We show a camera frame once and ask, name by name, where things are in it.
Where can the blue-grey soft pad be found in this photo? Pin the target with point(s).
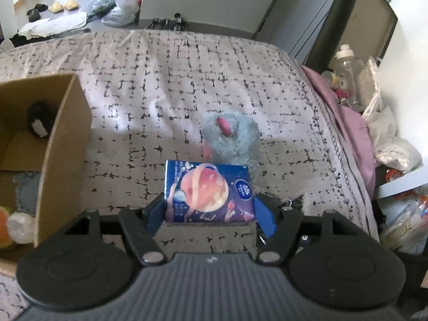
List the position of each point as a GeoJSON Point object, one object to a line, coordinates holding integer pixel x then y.
{"type": "Point", "coordinates": [28, 187]}

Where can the white floor cloth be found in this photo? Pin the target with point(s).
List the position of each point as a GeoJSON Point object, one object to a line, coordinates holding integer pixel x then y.
{"type": "Point", "coordinates": [57, 23]}

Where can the yellow slipper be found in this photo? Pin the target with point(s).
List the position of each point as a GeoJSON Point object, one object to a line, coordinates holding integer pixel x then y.
{"type": "Point", "coordinates": [71, 5]}
{"type": "Point", "coordinates": [56, 7]}

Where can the black fuzzy toy white tag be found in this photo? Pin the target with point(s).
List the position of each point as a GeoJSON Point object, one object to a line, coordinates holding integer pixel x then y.
{"type": "Point", "coordinates": [38, 113]}

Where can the heap of clear plastic bags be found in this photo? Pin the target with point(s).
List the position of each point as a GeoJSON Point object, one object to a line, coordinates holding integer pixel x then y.
{"type": "Point", "coordinates": [391, 147]}

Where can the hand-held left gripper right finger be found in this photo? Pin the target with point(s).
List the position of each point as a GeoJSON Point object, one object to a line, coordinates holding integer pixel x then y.
{"type": "Point", "coordinates": [266, 217]}

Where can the small yellow-capped bottle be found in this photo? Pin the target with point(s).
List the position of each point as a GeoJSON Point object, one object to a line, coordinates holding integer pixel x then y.
{"type": "Point", "coordinates": [331, 78]}

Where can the white shelf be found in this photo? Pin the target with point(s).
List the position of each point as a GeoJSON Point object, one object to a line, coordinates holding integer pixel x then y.
{"type": "Point", "coordinates": [408, 184]}

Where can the white plastic bag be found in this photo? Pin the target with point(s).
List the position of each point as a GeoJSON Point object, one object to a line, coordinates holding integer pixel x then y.
{"type": "Point", "coordinates": [128, 0]}

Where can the pile of black gear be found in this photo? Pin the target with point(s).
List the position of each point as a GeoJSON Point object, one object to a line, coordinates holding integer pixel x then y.
{"type": "Point", "coordinates": [177, 23]}

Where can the dark grey board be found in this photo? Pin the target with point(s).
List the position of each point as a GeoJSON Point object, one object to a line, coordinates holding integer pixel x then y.
{"type": "Point", "coordinates": [327, 33]}

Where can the large clear bottle white cap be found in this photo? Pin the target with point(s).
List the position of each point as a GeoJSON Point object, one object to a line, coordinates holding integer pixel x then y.
{"type": "Point", "coordinates": [347, 73]}

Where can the pink bed cover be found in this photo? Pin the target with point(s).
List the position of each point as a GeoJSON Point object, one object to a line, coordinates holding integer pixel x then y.
{"type": "Point", "coordinates": [347, 130]}

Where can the black slipper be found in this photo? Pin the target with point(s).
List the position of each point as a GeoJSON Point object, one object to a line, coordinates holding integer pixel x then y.
{"type": "Point", "coordinates": [33, 15]}
{"type": "Point", "coordinates": [40, 6]}

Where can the pile of colourful packets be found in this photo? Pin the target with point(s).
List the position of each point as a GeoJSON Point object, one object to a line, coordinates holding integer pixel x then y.
{"type": "Point", "coordinates": [404, 227]}

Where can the clear plastic bag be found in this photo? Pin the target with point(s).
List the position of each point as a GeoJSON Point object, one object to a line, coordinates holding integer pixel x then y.
{"type": "Point", "coordinates": [117, 18]}

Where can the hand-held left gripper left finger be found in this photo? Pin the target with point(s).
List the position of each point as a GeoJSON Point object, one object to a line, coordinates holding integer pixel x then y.
{"type": "Point", "coordinates": [155, 214]}

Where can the blue tissue pack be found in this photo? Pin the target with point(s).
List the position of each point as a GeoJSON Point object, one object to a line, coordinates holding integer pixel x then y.
{"type": "Point", "coordinates": [207, 190]}

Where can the grey plush toy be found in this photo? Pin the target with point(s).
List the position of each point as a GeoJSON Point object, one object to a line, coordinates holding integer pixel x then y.
{"type": "Point", "coordinates": [240, 143]}

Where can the orange slice toy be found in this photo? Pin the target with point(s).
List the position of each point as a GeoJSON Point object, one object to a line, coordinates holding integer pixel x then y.
{"type": "Point", "coordinates": [5, 227]}

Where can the brown cardboard box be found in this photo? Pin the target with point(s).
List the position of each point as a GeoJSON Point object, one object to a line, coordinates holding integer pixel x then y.
{"type": "Point", "coordinates": [63, 147]}

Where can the brown board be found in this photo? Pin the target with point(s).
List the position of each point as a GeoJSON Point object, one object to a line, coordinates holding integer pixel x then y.
{"type": "Point", "coordinates": [371, 26]}

